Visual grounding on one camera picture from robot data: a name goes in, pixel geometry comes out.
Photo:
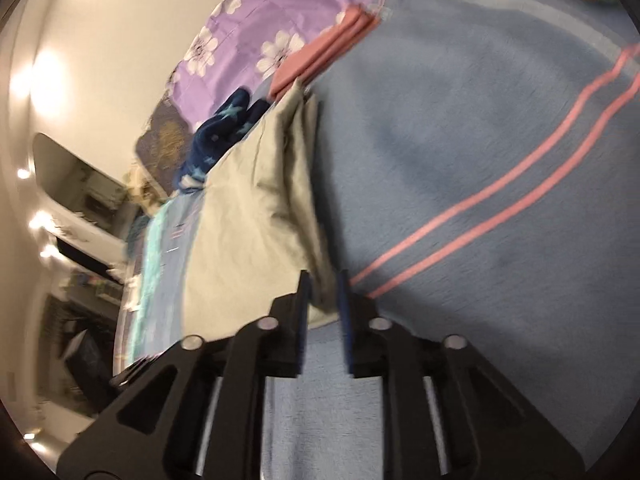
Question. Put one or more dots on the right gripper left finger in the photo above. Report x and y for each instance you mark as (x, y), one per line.
(196, 410)

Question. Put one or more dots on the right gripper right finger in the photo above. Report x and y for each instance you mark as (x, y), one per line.
(447, 412)

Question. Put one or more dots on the beige cloth garment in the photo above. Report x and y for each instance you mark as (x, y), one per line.
(258, 229)

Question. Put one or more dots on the teal patterned bed sheet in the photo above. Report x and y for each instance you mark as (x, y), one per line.
(151, 272)

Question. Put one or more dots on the beige plush toy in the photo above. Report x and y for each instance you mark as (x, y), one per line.
(143, 190)

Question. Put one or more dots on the blue striped bed blanket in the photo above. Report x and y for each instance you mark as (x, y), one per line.
(477, 169)

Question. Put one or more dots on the dark tree-pattern pillow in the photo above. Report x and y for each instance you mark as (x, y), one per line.
(163, 146)

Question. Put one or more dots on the navy star-pattern garment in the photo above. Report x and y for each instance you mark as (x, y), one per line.
(216, 136)

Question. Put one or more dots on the purple floral pillow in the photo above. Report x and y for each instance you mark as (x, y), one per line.
(242, 44)

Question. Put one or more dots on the folded pink cloth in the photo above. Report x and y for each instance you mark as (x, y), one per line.
(314, 58)

